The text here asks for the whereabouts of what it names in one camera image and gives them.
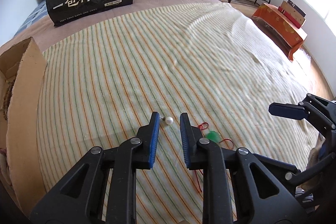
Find green jade red cord pendant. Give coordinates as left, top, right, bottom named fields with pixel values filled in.
left=194, top=122, right=235, bottom=193

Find white pearl earring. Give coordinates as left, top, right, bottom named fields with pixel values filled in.
left=159, top=117, right=174, bottom=125

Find dark brown bead mala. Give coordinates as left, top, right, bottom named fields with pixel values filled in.
left=2, top=76, right=16, bottom=121

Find brown cardboard box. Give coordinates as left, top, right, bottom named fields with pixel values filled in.
left=1, top=38, right=47, bottom=216

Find orange patterned gift box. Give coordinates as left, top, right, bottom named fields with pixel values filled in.
left=252, top=3, right=307, bottom=61

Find red and tan books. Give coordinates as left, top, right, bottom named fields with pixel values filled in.
left=278, top=0, right=306, bottom=28

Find striped yellow green towel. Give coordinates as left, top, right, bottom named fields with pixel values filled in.
left=37, top=3, right=317, bottom=223

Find brown bed blanket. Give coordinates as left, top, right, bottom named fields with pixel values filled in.
left=0, top=0, right=237, bottom=57

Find blue checked bed sheet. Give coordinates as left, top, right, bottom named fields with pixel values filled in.
left=14, top=0, right=48, bottom=36

